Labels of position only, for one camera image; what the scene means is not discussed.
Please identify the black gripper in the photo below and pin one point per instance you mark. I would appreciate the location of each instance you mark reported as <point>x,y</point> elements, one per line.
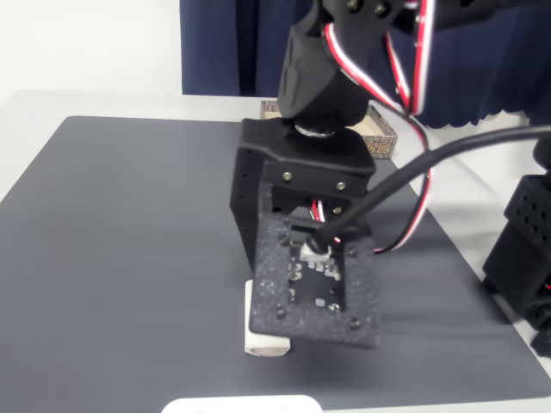
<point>250,181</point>

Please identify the white rectangular block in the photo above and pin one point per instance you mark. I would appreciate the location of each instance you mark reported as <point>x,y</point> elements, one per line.
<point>267,346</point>

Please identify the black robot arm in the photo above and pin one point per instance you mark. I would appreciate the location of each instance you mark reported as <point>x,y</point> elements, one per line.
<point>310,77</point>

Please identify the bark-pattern open cardboard box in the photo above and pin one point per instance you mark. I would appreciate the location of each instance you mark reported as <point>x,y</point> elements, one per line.
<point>381,137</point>

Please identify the navy blue curtain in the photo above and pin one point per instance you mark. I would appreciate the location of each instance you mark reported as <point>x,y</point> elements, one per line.
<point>224,51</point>

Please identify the dark grey desk mat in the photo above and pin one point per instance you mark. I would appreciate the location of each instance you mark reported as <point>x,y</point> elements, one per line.
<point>107,236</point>

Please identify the white rounded device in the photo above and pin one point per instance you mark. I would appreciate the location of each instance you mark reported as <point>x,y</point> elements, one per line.
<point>241,405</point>

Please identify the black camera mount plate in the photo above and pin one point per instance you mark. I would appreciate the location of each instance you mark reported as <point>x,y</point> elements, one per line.
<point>275,310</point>

